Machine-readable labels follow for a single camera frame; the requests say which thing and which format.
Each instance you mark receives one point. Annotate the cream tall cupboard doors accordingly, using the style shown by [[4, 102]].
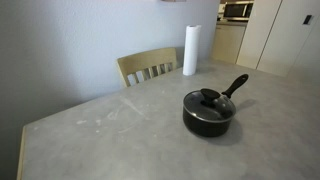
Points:
[[268, 33]]

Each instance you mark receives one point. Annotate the light wooden slat-back chair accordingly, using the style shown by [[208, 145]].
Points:
[[146, 60]]

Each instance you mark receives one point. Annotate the silver microwave oven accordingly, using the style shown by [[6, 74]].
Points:
[[235, 10]]

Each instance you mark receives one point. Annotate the glass lid with black knob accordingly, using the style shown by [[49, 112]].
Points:
[[210, 94]]

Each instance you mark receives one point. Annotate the white paper towel roll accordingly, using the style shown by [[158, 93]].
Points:
[[191, 50]]

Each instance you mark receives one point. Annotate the cream kitchen base cabinet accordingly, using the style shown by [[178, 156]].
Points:
[[228, 41]]

